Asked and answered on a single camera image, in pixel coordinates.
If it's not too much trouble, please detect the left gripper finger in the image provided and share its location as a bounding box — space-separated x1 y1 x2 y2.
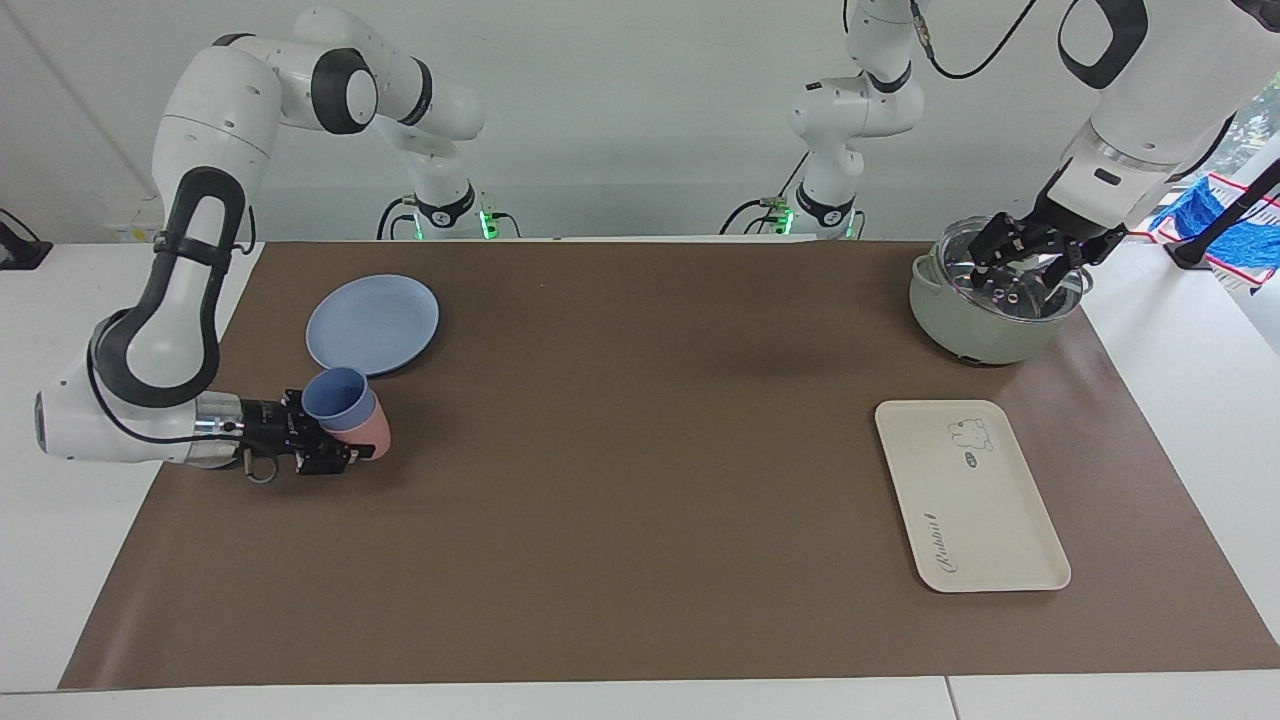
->
966 211 1037 294
1038 226 1129 303

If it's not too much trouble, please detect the blue plastic cup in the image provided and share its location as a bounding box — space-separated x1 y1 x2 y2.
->
301 366 379 433

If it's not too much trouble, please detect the pink plastic cup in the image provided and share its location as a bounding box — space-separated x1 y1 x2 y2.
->
322 398 393 462

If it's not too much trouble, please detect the cream rabbit print tray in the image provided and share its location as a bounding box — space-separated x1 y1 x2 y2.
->
875 399 1072 594

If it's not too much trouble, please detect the pale green cooking pot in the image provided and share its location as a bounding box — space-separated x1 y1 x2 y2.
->
908 215 1093 366

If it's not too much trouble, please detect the blue round plate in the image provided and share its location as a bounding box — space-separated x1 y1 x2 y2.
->
305 274 441 378

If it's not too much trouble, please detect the blue cloth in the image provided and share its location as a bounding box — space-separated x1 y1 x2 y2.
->
1130 170 1280 296

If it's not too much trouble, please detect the black table clamp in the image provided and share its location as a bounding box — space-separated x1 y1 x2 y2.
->
0 208 53 272

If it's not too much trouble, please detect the brown table mat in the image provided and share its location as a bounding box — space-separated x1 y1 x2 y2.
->
58 240 1280 691

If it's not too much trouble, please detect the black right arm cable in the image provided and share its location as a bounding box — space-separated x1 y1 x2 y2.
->
86 310 281 485

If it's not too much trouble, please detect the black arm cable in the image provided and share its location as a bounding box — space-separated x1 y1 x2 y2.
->
908 0 1239 183
86 310 281 485

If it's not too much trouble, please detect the black camera stand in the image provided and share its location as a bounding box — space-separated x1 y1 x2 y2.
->
1163 158 1280 271

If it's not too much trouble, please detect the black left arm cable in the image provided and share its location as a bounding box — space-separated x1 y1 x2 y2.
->
908 0 1239 183

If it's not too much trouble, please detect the black right base cable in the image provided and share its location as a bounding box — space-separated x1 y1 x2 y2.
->
377 194 419 241

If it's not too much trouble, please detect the black base cable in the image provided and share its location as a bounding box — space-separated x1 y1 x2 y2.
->
722 196 793 237
377 194 419 241

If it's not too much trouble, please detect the black left base cable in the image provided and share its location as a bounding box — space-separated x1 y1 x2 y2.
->
722 196 793 237

